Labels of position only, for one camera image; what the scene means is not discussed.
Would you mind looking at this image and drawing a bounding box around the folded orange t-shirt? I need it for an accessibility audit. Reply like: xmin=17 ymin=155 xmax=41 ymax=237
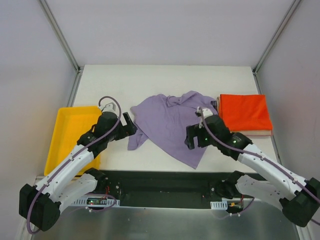
xmin=217 ymin=93 xmax=274 ymax=132

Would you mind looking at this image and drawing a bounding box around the right aluminium frame post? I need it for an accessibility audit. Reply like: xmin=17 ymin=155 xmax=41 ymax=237
xmin=252 ymin=0 xmax=303 ymax=76

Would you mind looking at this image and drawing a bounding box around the right white cable duct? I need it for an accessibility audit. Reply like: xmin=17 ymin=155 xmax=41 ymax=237
xmin=210 ymin=200 xmax=228 ymax=211

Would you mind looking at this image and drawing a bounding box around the white cable duct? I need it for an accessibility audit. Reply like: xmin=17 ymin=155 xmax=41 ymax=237
xmin=71 ymin=196 xmax=120 ymax=208
xmin=210 ymin=200 xmax=228 ymax=211

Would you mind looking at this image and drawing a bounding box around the aluminium frame post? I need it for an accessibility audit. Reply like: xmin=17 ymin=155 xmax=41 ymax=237
xmin=37 ymin=0 xmax=81 ymax=74
xmin=252 ymin=0 xmax=303 ymax=76

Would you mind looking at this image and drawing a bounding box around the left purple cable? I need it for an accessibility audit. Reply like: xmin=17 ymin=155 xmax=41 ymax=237
xmin=25 ymin=95 xmax=123 ymax=235

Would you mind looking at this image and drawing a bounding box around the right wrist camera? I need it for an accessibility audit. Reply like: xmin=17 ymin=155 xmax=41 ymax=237
xmin=195 ymin=106 xmax=218 ymax=119

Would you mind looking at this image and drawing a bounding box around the left white cable duct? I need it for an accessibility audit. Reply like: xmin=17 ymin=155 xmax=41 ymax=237
xmin=71 ymin=196 xmax=120 ymax=208

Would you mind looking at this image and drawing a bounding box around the purple t-shirt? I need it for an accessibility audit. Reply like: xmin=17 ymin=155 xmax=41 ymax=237
xmin=127 ymin=91 xmax=218 ymax=169

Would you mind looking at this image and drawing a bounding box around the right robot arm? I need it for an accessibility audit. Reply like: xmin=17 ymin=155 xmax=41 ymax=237
xmin=184 ymin=108 xmax=320 ymax=228

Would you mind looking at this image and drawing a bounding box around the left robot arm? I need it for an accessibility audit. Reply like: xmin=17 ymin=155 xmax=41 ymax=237
xmin=18 ymin=110 xmax=137 ymax=235

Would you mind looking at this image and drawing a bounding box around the yellow plastic tray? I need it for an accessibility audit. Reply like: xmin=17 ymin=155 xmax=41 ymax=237
xmin=44 ymin=106 xmax=101 ymax=176

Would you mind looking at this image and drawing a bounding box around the folded beige t-shirt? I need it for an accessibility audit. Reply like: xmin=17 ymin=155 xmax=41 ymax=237
xmin=216 ymin=95 xmax=273 ymax=138

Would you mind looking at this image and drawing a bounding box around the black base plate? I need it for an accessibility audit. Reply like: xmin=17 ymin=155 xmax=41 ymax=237
xmin=76 ymin=169 xmax=253 ymax=209

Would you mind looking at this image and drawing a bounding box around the left aluminium frame post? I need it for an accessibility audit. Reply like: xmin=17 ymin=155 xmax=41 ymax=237
xmin=37 ymin=0 xmax=81 ymax=74

